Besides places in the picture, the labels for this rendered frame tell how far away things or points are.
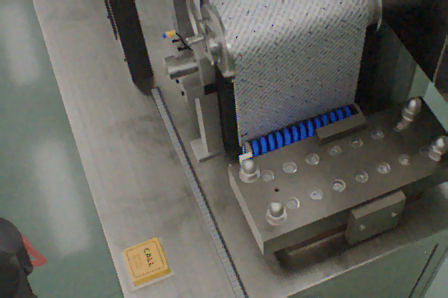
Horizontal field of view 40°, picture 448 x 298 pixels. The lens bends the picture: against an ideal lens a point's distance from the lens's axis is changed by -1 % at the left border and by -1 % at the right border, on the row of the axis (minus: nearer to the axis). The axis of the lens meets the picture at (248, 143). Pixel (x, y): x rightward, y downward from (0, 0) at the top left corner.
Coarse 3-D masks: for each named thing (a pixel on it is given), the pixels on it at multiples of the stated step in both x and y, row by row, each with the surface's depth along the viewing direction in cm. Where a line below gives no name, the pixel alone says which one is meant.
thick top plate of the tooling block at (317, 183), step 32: (384, 128) 116; (416, 128) 115; (256, 160) 113; (288, 160) 113; (320, 160) 112; (352, 160) 112; (384, 160) 112; (416, 160) 112; (256, 192) 109; (288, 192) 109; (320, 192) 109; (352, 192) 108; (384, 192) 108; (416, 192) 114; (256, 224) 106; (288, 224) 106; (320, 224) 108
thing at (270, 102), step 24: (360, 48) 106; (288, 72) 104; (312, 72) 106; (336, 72) 109; (240, 96) 104; (264, 96) 106; (288, 96) 109; (312, 96) 112; (336, 96) 115; (240, 120) 109; (264, 120) 112; (288, 120) 115; (312, 120) 118; (240, 144) 115
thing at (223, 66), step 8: (368, 0) 99; (208, 8) 96; (368, 8) 100; (208, 16) 97; (368, 16) 101; (216, 24) 94; (368, 24) 104; (216, 32) 95; (224, 48) 95; (224, 56) 96; (224, 64) 98; (224, 72) 100
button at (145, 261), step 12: (156, 240) 116; (132, 252) 115; (144, 252) 115; (156, 252) 115; (132, 264) 114; (144, 264) 114; (156, 264) 114; (132, 276) 113; (144, 276) 113; (156, 276) 114
